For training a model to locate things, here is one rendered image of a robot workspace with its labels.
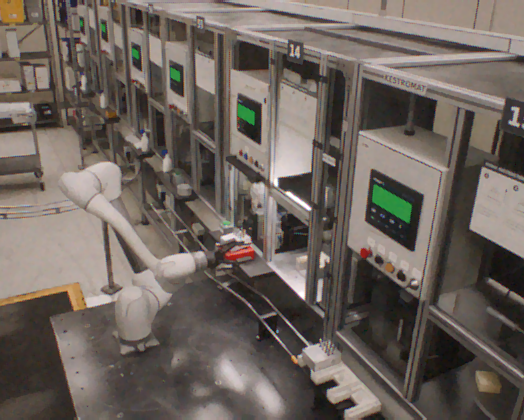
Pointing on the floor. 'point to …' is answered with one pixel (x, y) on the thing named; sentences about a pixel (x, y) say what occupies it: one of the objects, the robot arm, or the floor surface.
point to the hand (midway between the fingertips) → (245, 251)
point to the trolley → (3, 166)
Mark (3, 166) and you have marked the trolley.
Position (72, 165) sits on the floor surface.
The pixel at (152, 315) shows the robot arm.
